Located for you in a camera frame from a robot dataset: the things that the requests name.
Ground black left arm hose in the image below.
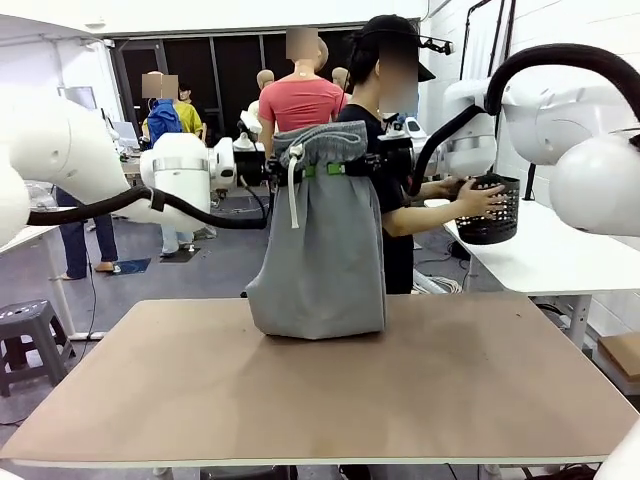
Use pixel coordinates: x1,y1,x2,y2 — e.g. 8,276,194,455
26,184,274,232

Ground person in black t-shirt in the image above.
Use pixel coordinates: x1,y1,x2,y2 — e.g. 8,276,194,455
337,102,417,296

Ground figure in blue shirt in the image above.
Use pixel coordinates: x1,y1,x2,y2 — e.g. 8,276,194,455
140,71,185,257

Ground person's left hand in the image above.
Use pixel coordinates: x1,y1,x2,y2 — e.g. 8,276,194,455
428,177,469,201

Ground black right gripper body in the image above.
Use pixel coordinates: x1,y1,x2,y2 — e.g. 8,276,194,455
366,140,416,178

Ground floor cable bundle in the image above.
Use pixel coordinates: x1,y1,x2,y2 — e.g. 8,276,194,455
547,462,609,480

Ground person's right hand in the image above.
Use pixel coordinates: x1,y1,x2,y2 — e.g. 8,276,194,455
456,183,509,219

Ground black perforated plastic basket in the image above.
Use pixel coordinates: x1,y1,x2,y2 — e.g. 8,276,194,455
454,172,522,247

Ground black right arm hose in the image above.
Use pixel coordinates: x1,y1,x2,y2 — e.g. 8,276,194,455
409,43,640,197

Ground black arm hose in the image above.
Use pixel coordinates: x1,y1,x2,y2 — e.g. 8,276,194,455
409,43,640,197
26,184,274,232

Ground person in blue jeans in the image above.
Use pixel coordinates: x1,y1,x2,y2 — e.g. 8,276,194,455
55,188,120,282

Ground bald mannequin in cream shirt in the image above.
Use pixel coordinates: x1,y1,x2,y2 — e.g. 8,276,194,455
246,69,277,139

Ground grey training pants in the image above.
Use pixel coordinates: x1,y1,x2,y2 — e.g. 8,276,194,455
244,120,388,342

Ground mannequin in red shirt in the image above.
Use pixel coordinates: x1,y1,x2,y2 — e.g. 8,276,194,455
257,27,349,137

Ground black tripod stand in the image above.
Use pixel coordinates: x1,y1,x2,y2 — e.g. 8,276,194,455
523,162,539,203

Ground white coiled cables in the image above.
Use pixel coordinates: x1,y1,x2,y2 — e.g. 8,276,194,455
413,273,465,297

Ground black cap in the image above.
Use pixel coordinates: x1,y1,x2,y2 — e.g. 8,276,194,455
359,14,437,84

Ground figure in yellow shirt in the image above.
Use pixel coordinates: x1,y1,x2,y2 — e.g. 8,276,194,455
174,83,208,147

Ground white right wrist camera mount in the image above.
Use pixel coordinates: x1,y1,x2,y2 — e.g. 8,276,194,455
377,116,429,144

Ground grey plastic stool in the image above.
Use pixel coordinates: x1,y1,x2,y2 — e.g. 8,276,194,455
0,298,78,399

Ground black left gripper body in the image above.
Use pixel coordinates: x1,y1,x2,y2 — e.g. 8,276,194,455
233,149,282,189

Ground black pipe stand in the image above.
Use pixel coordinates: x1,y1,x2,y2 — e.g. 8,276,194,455
466,0,517,82

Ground person's right forearm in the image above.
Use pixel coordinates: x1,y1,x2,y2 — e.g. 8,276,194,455
381,196,467,239

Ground brown cardboard box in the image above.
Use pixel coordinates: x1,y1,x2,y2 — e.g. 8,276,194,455
597,331,640,397

